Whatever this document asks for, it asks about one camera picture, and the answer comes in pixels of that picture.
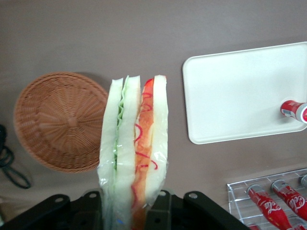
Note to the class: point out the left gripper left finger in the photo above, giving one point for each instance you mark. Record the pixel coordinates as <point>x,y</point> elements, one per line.
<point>52,213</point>

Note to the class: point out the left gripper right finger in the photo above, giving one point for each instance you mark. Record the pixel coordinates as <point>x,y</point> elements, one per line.
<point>199,213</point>

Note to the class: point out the triangle sandwich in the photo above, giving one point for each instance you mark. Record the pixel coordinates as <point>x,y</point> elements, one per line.
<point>126,143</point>

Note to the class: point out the brown round wicker basket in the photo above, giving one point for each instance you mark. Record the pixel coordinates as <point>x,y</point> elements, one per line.
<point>60,119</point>

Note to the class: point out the beige plastic serving tray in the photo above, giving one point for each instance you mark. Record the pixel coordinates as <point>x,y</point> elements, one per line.
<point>239,95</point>

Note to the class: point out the clear acrylic bottle rack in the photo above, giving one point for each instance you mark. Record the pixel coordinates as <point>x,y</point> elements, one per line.
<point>236,198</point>

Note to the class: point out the red cola bottle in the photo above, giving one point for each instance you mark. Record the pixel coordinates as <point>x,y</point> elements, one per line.
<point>292,198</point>
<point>268,206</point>
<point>253,226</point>
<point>298,227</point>

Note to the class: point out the red cap yogurt bottle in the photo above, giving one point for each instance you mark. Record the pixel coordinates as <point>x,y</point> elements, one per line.
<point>293,110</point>

